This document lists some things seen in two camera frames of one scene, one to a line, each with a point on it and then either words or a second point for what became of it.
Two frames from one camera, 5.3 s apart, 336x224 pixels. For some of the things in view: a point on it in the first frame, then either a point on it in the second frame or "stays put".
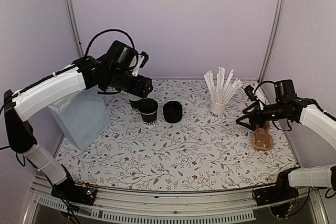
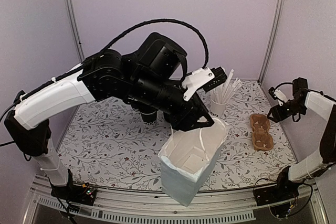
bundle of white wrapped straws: x=222 y=92 stays put
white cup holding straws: x=218 y=109 stays put
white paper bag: x=83 y=116 → x=186 y=159
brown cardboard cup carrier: x=262 y=141 stays put
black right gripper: x=253 y=120 → x=278 y=116
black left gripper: x=141 y=89 → x=187 y=120
